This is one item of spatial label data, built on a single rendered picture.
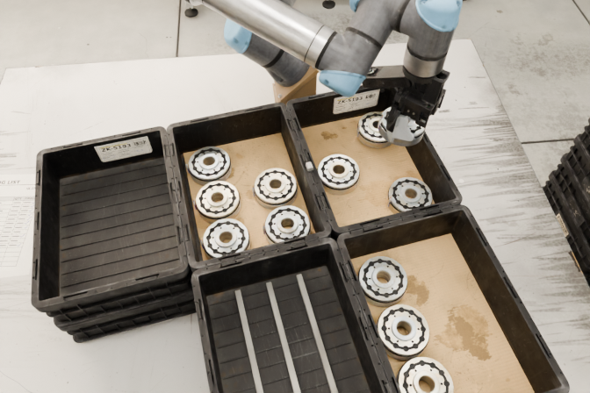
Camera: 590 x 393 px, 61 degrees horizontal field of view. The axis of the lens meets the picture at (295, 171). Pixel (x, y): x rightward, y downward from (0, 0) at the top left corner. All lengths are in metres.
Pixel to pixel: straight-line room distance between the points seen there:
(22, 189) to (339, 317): 0.95
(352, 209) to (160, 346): 0.54
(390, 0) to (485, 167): 0.73
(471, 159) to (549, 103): 1.39
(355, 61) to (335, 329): 0.53
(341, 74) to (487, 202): 0.69
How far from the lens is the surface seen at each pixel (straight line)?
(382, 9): 0.92
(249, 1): 0.94
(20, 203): 1.54
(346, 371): 1.04
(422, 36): 0.91
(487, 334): 1.13
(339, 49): 0.91
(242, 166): 1.26
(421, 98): 1.02
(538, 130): 2.71
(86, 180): 1.33
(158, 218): 1.21
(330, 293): 1.09
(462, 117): 1.62
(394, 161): 1.29
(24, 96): 1.82
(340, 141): 1.31
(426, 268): 1.15
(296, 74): 1.40
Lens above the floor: 1.83
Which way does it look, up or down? 54 degrees down
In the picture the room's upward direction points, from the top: straight up
